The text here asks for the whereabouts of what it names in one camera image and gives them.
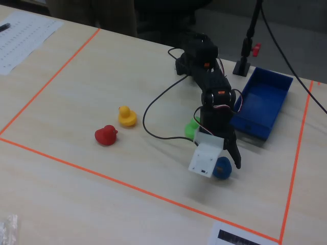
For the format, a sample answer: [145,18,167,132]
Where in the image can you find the blue plastic box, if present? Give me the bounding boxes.
[229,66,294,141]

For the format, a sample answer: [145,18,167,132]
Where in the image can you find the black camera cable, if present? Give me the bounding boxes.
[143,47,199,146]

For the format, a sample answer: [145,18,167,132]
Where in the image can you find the black camera stand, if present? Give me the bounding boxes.
[232,0,264,77]

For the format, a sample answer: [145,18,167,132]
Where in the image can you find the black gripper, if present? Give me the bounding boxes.
[198,106,242,170]

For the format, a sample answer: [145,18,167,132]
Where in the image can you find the black stand cable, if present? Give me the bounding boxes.
[260,5,327,115]

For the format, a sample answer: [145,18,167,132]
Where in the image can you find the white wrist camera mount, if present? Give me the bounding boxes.
[188,131,223,178]

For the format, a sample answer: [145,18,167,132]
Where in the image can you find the white printed paper sheet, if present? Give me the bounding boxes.
[0,10,64,76]

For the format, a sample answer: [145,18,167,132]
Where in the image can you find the red rubber duck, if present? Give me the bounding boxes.
[95,125,119,146]

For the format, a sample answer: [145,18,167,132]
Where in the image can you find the blue rubber duck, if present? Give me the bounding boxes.
[212,156,233,180]

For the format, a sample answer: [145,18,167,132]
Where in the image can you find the white label with black print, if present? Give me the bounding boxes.
[207,220,279,245]

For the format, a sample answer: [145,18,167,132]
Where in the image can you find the black office chair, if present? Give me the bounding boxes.
[134,0,213,44]

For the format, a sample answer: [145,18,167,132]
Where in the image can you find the yellow rubber duck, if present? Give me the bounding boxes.
[118,106,138,128]

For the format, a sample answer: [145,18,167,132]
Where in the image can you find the green rubber duck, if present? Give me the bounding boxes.
[184,118,200,140]

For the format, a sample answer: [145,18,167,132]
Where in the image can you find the clear plastic bag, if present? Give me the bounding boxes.
[0,213,19,245]

